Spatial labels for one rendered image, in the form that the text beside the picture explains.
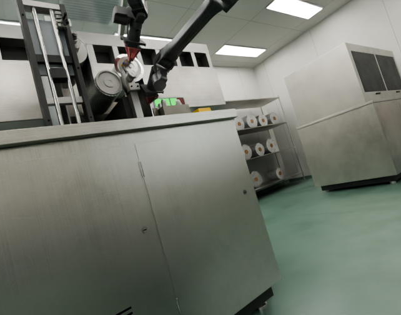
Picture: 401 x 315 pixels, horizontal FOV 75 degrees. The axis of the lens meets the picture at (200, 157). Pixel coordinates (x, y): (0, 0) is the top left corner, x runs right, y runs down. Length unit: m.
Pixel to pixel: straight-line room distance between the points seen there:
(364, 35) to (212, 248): 4.88
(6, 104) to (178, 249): 1.07
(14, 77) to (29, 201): 0.89
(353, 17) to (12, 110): 5.16
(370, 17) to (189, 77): 4.01
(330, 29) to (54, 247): 5.50
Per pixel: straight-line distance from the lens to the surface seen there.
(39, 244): 0.86
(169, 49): 1.20
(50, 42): 1.24
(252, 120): 5.19
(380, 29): 5.44
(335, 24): 5.74
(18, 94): 1.59
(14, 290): 0.87
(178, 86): 1.93
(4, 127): 1.53
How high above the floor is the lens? 0.63
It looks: 4 degrees up
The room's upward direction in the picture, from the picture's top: 16 degrees counter-clockwise
